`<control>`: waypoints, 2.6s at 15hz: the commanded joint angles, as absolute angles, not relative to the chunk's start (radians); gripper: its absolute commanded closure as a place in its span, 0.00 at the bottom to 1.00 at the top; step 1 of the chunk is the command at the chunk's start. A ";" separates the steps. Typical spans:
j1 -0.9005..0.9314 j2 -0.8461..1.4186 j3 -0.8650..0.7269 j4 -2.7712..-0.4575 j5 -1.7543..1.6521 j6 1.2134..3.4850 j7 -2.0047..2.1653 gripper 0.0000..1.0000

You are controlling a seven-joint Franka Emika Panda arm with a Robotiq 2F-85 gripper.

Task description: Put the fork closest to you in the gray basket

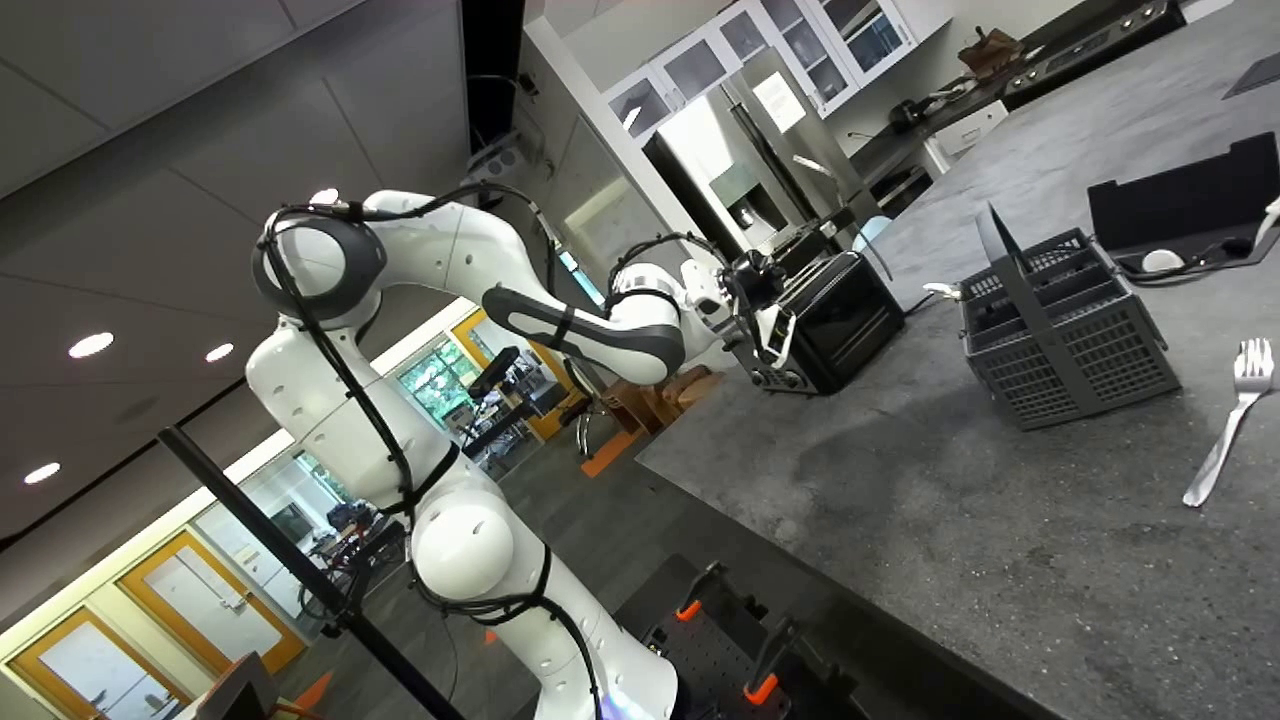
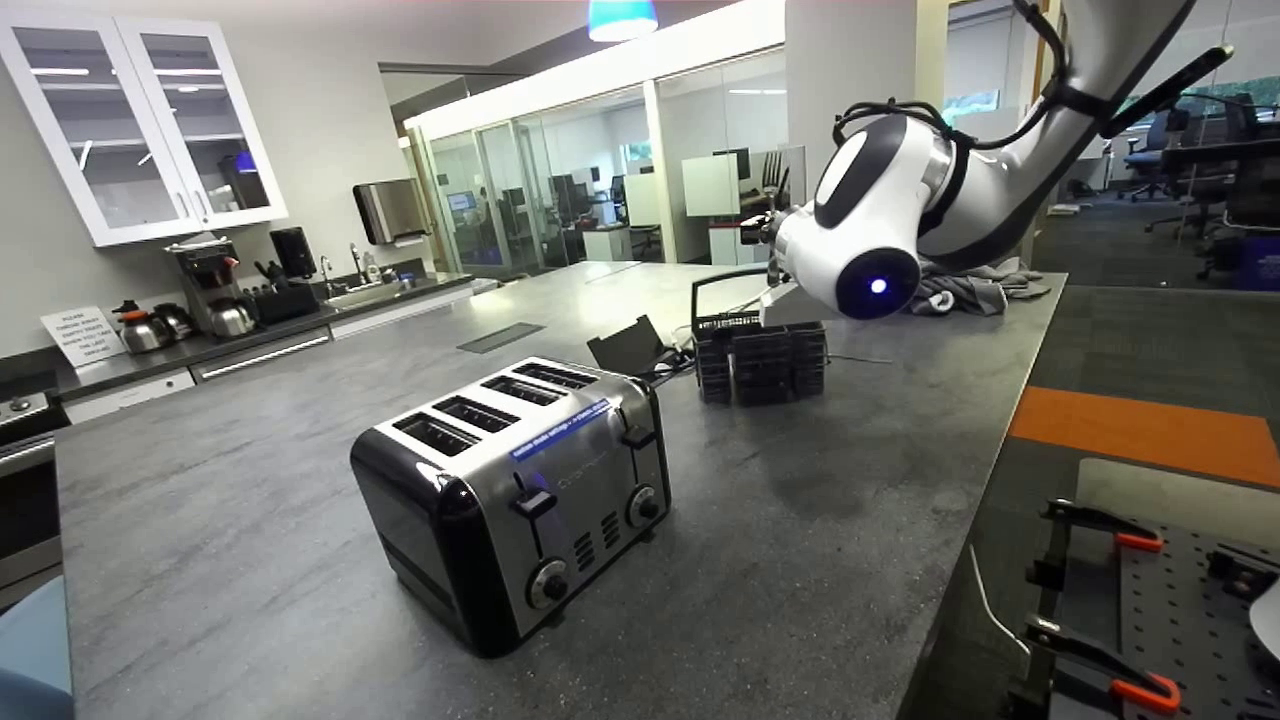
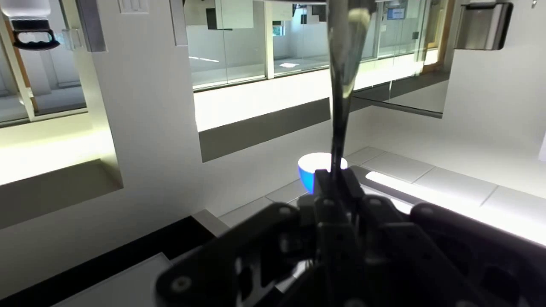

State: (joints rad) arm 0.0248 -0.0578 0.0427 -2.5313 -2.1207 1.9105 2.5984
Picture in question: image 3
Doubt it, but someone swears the white light switch plate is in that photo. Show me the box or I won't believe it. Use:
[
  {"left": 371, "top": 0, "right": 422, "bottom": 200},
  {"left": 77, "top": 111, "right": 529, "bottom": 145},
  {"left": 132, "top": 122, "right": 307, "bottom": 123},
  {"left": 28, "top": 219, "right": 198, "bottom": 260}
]
[{"left": 116, "top": 0, "right": 152, "bottom": 17}]

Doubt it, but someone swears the black wall fixture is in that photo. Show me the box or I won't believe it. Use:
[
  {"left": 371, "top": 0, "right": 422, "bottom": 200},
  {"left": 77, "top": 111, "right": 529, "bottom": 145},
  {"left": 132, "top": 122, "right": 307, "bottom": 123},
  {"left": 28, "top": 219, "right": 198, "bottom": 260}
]
[{"left": 11, "top": 19, "right": 62, "bottom": 52}]

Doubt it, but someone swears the blue and white cup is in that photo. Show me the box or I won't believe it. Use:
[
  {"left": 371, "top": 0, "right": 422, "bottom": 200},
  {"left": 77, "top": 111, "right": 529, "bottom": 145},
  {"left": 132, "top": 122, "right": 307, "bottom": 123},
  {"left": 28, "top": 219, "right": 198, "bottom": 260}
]
[{"left": 297, "top": 150, "right": 350, "bottom": 197}]

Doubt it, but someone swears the steel paper towel dispenser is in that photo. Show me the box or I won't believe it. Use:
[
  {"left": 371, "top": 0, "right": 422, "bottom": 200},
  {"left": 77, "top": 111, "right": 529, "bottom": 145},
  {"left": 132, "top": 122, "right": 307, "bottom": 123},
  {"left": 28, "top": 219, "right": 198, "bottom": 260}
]
[{"left": 456, "top": 0, "right": 516, "bottom": 53}]

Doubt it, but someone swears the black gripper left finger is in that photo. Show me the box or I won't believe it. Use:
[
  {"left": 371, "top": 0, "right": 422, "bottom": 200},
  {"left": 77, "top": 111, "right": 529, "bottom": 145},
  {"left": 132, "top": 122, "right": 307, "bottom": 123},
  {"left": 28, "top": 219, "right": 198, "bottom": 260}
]
[{"left": 154, "top": 169, "right": 343, "bottom": 307}]

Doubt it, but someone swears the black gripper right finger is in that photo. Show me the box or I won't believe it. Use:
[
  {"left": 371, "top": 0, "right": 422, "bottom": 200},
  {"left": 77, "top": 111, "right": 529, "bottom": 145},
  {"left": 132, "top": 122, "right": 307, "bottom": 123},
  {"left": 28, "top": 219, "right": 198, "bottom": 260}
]
[{"left": 340, "top": 168, "right": 546, "bottom": 307}]

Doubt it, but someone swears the silver fork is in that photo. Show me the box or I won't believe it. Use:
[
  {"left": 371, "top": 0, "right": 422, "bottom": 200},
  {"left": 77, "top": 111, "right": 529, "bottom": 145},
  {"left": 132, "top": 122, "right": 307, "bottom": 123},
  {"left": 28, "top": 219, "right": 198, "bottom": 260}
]
[{"left": 326, "top": 0, "right": 377, "bottom": 178}]

